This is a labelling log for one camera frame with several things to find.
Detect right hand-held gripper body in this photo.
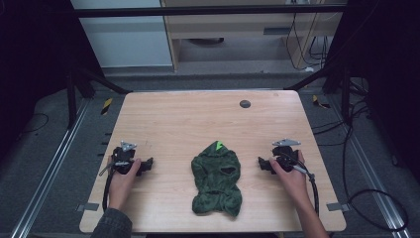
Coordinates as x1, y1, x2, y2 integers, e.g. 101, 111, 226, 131
271, 138, 302, 174

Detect aluminium floor rail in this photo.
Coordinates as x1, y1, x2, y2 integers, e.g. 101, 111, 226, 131
9, 98, 91, 238
326, 95, 412, 238

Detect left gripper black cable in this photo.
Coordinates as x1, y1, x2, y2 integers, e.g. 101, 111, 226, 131
101, 168, 116, 213

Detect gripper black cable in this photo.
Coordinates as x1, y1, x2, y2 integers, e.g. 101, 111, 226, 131
292, 164, 321, 217
101, 168, 116, 213

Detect person's right hand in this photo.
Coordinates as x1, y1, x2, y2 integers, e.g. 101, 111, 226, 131
268, 150, 309, 201

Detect black horizontal bar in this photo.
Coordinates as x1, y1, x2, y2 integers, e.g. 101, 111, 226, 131
72, 4, 348, 19

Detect white cabinet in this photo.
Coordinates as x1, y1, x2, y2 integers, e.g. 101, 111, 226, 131
69, 0, 174, 69

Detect hanging black cables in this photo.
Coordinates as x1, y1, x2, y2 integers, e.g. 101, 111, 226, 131
284, 11, 331, 71

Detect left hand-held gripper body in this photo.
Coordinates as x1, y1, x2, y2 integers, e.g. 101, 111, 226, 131
111, 140, 143, 176

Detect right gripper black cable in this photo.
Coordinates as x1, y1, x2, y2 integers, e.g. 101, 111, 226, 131
292, 164, 321, 217

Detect black metal stand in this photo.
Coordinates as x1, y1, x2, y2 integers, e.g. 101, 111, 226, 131
64, 65, 133, 130
284, 62, 353, 124

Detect yellow black striped tape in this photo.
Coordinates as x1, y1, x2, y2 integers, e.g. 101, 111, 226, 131
100, 97, 114, 116
312, 94, 331, 109

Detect thin black floor cable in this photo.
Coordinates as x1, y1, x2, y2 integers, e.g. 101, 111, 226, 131
18, 112, 50, 136

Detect beige wooden desk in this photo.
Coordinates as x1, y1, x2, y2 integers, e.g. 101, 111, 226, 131
159, 0, 348, 71

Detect black floor cable loop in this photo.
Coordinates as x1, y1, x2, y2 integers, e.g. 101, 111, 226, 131
342, 98, 410, 233

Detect person's left hand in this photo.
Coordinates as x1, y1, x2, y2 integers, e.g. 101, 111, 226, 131
107, 155, 143, 199

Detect grey tape strip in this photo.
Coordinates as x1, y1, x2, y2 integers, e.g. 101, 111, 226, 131
75, 202, 100, 212
326, 202, 351, 212

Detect green hooded pet garment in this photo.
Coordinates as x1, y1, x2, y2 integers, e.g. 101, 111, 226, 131
190, 140, 243, 218

